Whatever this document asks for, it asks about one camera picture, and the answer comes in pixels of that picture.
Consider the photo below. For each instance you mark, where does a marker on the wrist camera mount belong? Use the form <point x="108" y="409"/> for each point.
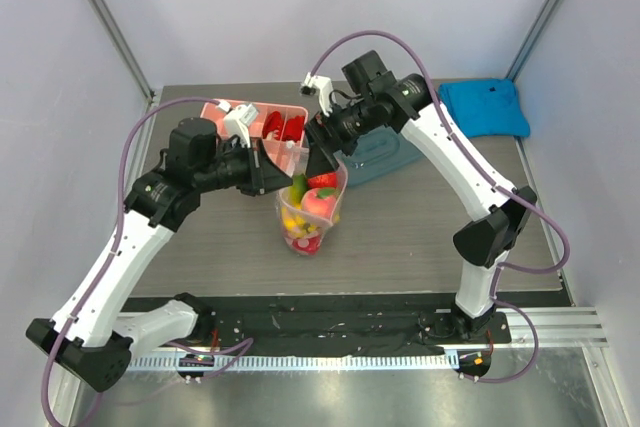
<point x="236" y="120"/>
<point x="321" y="87"/>

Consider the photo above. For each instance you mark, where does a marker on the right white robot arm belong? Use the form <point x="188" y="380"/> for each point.
<point x="497" y="209"/>

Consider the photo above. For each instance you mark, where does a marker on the folded blue cloth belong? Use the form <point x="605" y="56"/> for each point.
<point x="488" y="107"/>

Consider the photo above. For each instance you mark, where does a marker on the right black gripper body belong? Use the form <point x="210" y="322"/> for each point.
<point x="320" y="132"/>

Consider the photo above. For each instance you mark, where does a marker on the teal plastic fruit tray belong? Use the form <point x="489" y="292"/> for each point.
<point x="378" y="153"/>

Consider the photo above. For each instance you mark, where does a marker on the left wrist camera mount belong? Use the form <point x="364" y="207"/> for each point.
<point x="236" y="120"/>

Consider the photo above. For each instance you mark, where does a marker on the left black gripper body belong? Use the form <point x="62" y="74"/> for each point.
<point x="228" y="170"/>

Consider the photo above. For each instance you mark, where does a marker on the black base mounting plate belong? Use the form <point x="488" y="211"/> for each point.
<point x="348" y="324"/>

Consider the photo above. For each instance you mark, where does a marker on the red strawberry toy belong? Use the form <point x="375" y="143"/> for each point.
<point x="328" y="180"/>

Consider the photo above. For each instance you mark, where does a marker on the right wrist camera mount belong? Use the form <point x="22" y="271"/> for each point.
<point x="321" y="87"/>

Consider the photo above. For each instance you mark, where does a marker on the yellow bell pepper toy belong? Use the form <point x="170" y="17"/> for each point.
<point x="296" y="226"/>

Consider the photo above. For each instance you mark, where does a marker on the red fabric item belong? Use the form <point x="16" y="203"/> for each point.
<point x="273" y="125"/>
<point x="293" y="129"/>

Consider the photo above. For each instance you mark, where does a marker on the pink peach toy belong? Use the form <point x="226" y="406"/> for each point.
<point x="320" y="202"/>

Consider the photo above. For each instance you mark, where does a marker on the white slotted cable duct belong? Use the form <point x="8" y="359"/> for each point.
<point x="167" y="360"/>

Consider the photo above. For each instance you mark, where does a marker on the red fabric item left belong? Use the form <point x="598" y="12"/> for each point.
<point x="273" y="125"/>

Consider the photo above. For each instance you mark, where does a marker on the clear pink zip top bag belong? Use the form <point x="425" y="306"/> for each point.
<point x="324" y="225"/>

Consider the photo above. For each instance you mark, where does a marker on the pink divided organizer box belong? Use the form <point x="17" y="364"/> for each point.
<point x="288" y="156"/>

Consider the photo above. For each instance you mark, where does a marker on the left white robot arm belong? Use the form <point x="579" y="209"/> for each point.
<point x="85" y="336"/>

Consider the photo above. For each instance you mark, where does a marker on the green lime toy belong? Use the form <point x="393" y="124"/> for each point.
<point x="298" y="189"/>

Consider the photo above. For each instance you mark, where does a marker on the red fabric item right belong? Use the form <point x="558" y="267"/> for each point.
<point x="293" y="129"/>

